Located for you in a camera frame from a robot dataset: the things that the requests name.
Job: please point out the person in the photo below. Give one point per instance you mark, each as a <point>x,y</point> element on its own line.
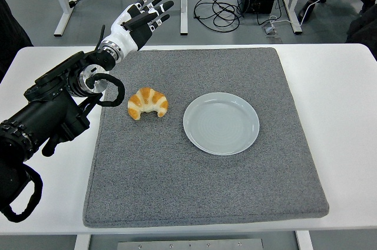
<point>11,32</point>

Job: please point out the small metal floor box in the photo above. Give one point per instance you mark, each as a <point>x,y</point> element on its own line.
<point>269,30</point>

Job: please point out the white table leg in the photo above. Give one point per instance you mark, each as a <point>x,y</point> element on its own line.
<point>304,241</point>
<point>82,242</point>

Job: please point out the grey metal plate with screws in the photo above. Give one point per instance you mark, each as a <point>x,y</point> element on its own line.
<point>188,244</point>

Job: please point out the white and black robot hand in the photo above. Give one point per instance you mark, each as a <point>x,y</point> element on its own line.
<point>129,37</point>

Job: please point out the white desk leg with foot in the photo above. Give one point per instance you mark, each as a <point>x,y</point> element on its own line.
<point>63,8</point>
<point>293,11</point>
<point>183,2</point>

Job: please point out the golden croissant bread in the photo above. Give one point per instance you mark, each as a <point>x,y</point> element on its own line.
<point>147,99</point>

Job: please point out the pale grey round plate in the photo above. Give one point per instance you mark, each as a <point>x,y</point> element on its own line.
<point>221,124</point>

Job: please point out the grey fabric mat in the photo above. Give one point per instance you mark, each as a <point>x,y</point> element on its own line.
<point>182,185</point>

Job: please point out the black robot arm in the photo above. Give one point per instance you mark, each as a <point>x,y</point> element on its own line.
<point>44,114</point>

